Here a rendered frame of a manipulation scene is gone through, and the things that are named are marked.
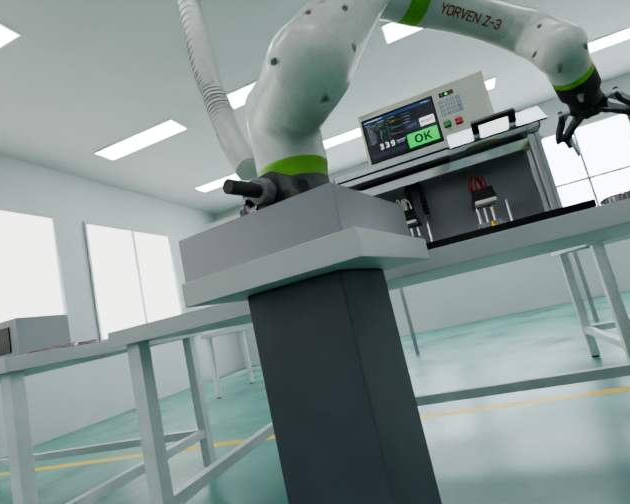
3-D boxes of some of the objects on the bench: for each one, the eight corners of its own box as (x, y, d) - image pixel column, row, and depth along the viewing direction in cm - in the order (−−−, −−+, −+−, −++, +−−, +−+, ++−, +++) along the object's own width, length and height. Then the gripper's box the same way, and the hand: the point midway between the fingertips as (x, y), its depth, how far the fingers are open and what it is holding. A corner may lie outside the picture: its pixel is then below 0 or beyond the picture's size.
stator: (652, 198, 104) (647, 184, 104) (600, 213, 111) (595, 199, 112) (655, 200, 112) (651, 187, 113) (607, 214, 119) (602, 201, 120)
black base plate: (597, 207, 95) (594, 198, 95) (335, 275, 115) (333, 267, 115) (555, 231, 139) (553, 225, 139) (371, 277, 159) (370, 272, 159)
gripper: (529, 124, 109) (559, 170, 122) (646, 72, 93) (667, 130, 105) (525, 105, 113) (555, 151, 125) (637, 51, 97) (658, 110, 109)
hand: (605, 139), depth 115 cm, fingers open, 13 cm apart
